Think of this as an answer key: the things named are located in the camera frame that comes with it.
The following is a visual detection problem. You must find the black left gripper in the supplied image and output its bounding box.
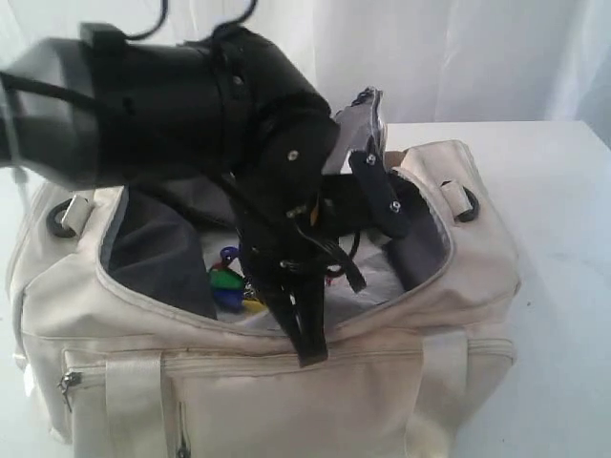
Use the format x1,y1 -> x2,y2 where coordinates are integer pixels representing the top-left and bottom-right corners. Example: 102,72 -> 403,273
222,171 -> 367,366

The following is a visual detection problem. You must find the colourful key tag bunch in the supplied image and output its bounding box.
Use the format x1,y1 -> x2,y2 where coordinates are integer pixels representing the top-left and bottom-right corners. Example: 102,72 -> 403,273
208,246 -> 267,314

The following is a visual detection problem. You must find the beige duffel bag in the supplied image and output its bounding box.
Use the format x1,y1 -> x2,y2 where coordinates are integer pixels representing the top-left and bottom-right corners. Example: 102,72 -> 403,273
7,140 -> 520,457

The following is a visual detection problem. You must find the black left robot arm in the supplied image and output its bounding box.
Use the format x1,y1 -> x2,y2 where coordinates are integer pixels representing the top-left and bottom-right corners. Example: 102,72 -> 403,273
1,23 -> 365,366

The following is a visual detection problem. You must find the white background curtain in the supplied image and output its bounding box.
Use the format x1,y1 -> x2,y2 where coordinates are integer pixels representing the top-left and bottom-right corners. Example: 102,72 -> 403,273
0,0 -> 611,128

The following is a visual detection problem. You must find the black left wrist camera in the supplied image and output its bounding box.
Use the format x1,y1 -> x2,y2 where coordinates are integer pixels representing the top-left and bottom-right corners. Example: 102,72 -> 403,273
319,151 -> 434,239

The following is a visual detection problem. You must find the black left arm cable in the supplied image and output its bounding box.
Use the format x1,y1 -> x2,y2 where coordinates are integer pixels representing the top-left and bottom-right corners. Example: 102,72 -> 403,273
118,0 -> 262,42

